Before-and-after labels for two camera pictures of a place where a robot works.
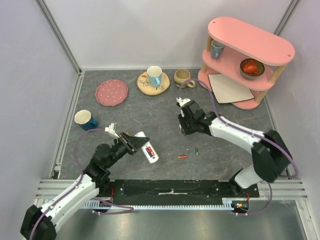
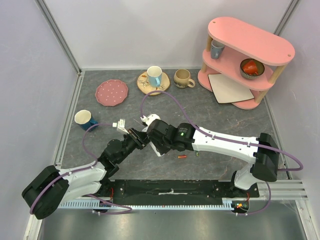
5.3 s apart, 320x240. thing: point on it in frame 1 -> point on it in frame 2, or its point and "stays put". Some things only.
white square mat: [227, 91] stays put
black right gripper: [184, 124] -> [153, 135]
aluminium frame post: [285, 17] stays put
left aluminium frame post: [42, 6] stays put
